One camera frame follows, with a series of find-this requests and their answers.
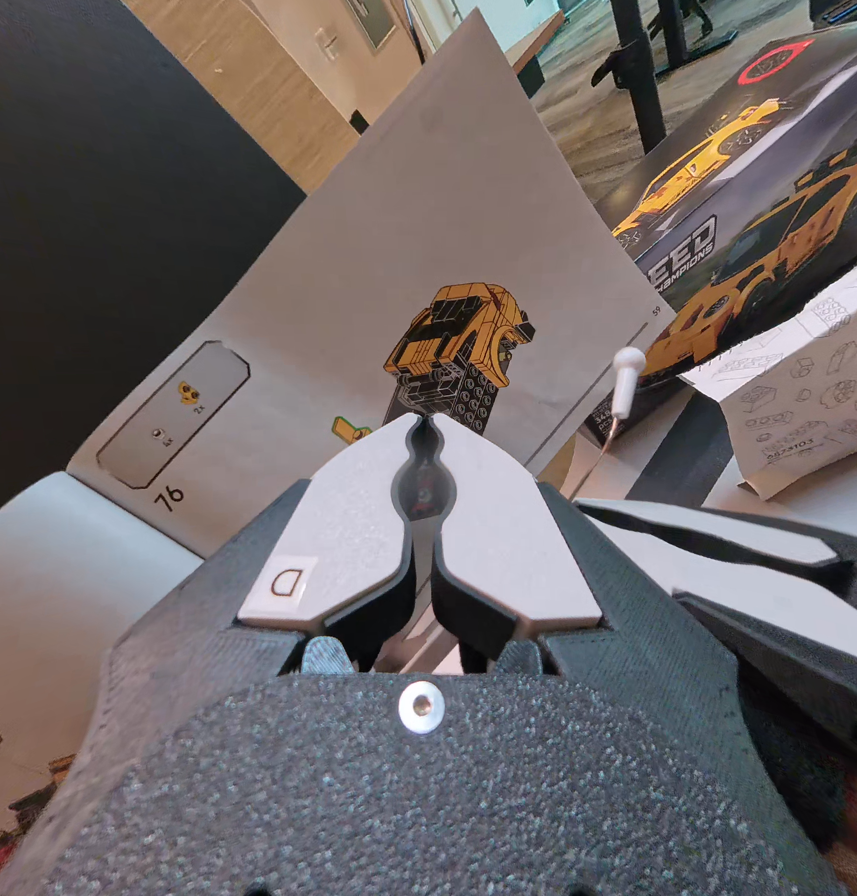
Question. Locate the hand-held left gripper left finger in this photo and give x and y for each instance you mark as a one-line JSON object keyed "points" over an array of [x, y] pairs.
{"points": [[337, 539]]}

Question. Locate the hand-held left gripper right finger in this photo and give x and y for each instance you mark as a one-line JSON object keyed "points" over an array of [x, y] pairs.
{"points": [[512, 546]]}

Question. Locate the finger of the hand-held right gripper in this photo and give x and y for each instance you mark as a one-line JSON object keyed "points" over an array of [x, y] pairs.
{"points": [[715, 532], [785, 602]]}

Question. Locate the small black lego brick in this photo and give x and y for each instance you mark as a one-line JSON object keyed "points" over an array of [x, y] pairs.
{"points": [[423, 490]]}

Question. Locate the lego instruction booklet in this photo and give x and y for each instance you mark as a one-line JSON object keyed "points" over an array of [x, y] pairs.
{"points": [[400, 245]]}

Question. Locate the lego set box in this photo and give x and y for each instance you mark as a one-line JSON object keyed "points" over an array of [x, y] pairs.
{"points": [[750, 210]]}

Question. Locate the large white paper bag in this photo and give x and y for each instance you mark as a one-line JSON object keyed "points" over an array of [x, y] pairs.
{"points": [[806, 392]]}

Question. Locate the black backdrop panel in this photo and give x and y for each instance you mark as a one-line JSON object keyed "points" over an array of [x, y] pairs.
{"points": [[85, 210]]}

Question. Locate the black tripod pole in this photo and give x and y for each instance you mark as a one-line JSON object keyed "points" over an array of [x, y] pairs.
{"points": [[642, 70]]}

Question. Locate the wooden adjacent desk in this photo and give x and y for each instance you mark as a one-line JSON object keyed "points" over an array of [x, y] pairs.
{"points": [[537, 49]]}

